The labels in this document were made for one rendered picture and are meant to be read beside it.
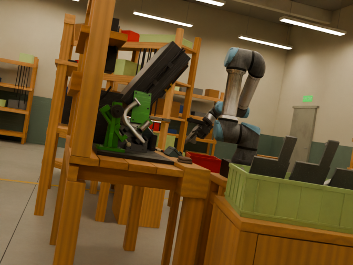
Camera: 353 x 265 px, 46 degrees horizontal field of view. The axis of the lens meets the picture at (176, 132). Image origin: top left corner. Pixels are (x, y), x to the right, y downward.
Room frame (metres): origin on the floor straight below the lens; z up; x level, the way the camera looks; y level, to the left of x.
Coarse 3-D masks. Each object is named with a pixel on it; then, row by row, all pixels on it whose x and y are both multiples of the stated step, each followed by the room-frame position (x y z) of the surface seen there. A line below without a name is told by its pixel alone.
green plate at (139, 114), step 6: (138, 96) 2.65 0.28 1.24; (144, 96) 2.66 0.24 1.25; (150, 96) 2.67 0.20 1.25; (144, 102) 2.65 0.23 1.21; (150, 102) 2.66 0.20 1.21; (132, 108) 2.62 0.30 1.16; (138, 108) 2.63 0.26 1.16; (144, 108) 2.64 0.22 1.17; (132, 114) 2.61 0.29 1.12; (138, 114) 2.62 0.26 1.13; (144, 114) 2.63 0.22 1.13; (132, 120) 2.60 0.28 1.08; (138, 120) 2.61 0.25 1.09; (144, 120) 2.62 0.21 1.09
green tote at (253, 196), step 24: (240, 168) 1.76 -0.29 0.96; (240, 192) 1.66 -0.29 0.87; (264, 192) 1.60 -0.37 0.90; (288, 192) 1.60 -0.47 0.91; (312, 192) 1.60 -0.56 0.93; (336, 192) 1.61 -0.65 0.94; (240, 216) 1.60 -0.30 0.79; (264, 216) 1.59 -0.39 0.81; (288, 216) 1.60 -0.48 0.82; (312, 216) 1.61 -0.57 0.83; (336, 216) 1.61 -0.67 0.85
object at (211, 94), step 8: (176, 88) 11.31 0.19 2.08; (184, 88) 11.32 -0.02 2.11; (192, 96) 11.31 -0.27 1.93; (200, 96) 11.37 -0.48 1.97; (208, 96) 11.55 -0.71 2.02; (216, 96) 11.61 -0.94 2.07; (192, 112) 11.71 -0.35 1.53; (168, 128) 11.28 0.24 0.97; (176, 136) 11.25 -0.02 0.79; (208, 136) 11.60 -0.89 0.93; (208, 144) 11.98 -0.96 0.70; (184, 152) 11.41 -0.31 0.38; (192, 152) 11.51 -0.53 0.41; (200, 152) 11.81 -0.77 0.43; (208, 152) 11.99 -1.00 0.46
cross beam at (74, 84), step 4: (72, 72) 1.99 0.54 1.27; (76, 72) 2.00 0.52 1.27; (80, 72) 2.00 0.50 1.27; (72, 76) 1.99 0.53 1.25; (76, 76) 2.00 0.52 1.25; (80, 76) 2.00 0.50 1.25; (72, 80) 1.99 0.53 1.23; (76, 80) 2.00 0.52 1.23; (80, 80) 2.00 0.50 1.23; (68, 84) 3.17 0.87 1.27; (72, 84) 2.00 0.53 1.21; (76, 84) 2.00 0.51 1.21; (80, 84) 2.01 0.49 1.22; (68, 88) 2.67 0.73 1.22; (72, 88) 2.00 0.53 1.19; (76, 88) 2.00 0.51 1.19; (80, 88) 2.01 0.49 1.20; (68, 92) 2.47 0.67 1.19; (72, 92) 2.34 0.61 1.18; (76, 92) 2.25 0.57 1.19; (72, 96) 3.20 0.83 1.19
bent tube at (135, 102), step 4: (136, 100) 2.59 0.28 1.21; (132, 104) 2.59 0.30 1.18; (136, 104) 2.60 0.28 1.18; (140, 104) 2.60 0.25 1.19; (124, 108) 2.58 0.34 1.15; (128, 108) 2.57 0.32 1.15; (124, 112) 2.56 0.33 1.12; (124, 116) 2.55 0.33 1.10; (124, 120) 2.55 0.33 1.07; (124, 124) 2.55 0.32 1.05; (128, 124) 2.55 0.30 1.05; (132, 128) 2.55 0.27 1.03; (132, 132) 2.55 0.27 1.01; (136, 132) 2.55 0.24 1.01; (136, 136) 2.55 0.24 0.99; (140, 136) 2.56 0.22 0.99; (140, 140) 2.55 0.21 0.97; (144, 140) 2.56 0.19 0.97
